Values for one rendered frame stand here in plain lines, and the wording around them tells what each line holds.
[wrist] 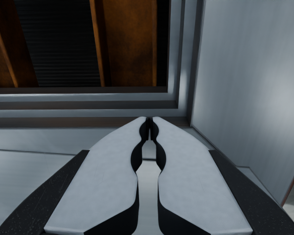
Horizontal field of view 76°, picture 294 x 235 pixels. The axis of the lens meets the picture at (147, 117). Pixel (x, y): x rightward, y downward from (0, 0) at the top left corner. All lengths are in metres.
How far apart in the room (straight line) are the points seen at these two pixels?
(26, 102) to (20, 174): 0.06
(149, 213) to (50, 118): 0.13
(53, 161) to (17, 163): 0.03
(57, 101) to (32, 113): 0.02
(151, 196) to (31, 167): 0.10
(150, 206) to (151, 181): 0.03
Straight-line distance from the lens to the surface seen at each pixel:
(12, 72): 0.33
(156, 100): 0.16
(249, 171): 0.18
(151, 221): 0.21
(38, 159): 0.18
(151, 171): 0.16
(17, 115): 0.19
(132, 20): 0.30
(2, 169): 0.20
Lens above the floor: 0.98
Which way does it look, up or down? 62 degrees down
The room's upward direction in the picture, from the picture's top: 178 degrees counter-clockwise
